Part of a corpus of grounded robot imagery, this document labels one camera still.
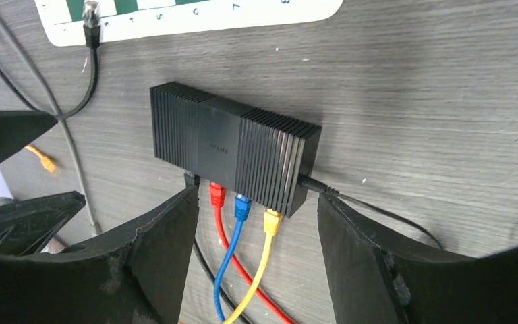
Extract red ethernet cable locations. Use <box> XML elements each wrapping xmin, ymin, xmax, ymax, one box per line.
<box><xmin>208</xmin><ymin>181</ymin><xmax>297</xmax><ymax>324</ymax></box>

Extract green white chessboard mat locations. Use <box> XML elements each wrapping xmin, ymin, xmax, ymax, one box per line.
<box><xmin>35</xmin><ymin>0</ymin><xmax>343</xmax><ymax>47</ymax></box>

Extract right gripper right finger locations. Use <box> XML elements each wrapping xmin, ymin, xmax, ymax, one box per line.
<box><xmin>317</xmin><ymin>194</ymin><xmax>518</xmax><ymax>323</ymax></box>

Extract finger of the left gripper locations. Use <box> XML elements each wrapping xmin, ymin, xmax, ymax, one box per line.
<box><xmin>0</xmin><ymin>111</ymin><xmax>57</xmax><ymax>163</ymax></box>
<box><xmin>0</xmin><ymin>191</ymin><xmax>86</xmax><ymax>256</ymax></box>

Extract ribbed black network switch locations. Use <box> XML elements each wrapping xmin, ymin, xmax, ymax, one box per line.
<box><xmin>150</xmin><ymin>82</ymin><xmax>322</xmax><ymax>217</ymax></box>

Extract yellow ethernet cable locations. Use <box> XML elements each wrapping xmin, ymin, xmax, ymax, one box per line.
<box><xmin>221</xmin><ymin>208</ymin><xmax>284</xmax><ymax>324</ymax></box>

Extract grey cable at flat switch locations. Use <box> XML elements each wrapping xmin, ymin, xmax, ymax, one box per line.
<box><xmin>0</xmin><ymin>0</ymin><xmax>103</xmax><ymax>237</ymax></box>

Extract black cable at flat switch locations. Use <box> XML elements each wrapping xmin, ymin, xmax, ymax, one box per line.
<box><xmin>0</xmin><ymin>0</ymin><xmax>103</xmax><ymax>122</ymax></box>

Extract black power adapter with cord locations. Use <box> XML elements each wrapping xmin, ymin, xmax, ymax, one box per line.
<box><xmin>298</xmin><ymin>175</ymin><xmax>444</xmax><ymax>250</ymax></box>

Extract blue ethernet cable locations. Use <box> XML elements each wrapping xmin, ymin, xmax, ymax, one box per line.
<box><xmin>213</xmin><ymin>194</ymin><xmax>253</xmax><ymax>324</ymax></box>

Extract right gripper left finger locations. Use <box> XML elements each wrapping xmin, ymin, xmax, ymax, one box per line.
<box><xmin>0</xmin><ymin>186</ymin><xmax>199</xmax><ymax>323</ymax></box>

